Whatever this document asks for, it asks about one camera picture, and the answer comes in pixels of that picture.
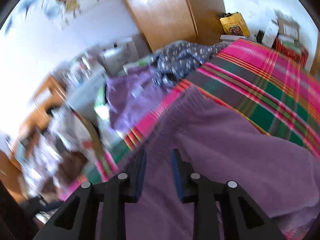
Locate pink green plaid blanket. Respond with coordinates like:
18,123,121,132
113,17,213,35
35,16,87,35
60,39,320,240

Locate brown cardboard box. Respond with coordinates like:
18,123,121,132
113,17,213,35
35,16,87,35
275,10,300,38

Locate green tissue pack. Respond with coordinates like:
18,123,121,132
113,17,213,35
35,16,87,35
94,86,112,120

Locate light purple shirt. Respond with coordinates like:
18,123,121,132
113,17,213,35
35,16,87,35
105,66,173,133

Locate wooden door frame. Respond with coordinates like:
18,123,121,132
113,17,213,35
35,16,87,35
309,50,320,77

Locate white small package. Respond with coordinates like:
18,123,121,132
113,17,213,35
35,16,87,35
262,21,279,47

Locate wooden wardrobe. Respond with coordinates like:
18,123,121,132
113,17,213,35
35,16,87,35
112,0,227,53

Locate yellow box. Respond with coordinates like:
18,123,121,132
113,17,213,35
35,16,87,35
219,12,250,37

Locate red round gift box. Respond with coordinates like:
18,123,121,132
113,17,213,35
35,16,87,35
272,36,309,67

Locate purple fleece pants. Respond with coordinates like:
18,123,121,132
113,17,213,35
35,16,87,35
95,86,320,240

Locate blue floral garment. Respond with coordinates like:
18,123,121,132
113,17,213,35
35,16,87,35
150,40,229,89

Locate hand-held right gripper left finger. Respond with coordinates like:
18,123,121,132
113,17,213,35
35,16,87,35
32,149,148,240

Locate blue flower wall sticker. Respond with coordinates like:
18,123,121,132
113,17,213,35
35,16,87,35
5,0,38,34

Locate grey flat box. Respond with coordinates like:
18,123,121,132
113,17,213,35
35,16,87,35
220,34,247,42

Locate white cardboard carton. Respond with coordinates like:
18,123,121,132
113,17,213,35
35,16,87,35
102,37,139,75

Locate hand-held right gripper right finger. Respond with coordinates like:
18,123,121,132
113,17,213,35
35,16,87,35
171,149,287,240

